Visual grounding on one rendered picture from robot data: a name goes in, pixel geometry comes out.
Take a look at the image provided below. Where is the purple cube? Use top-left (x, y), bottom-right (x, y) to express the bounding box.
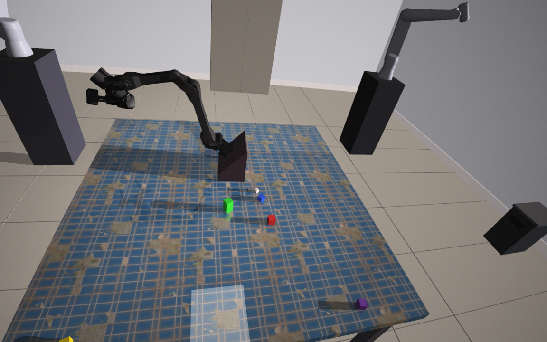
top-left (356, 299), bottom-right (368, 310)

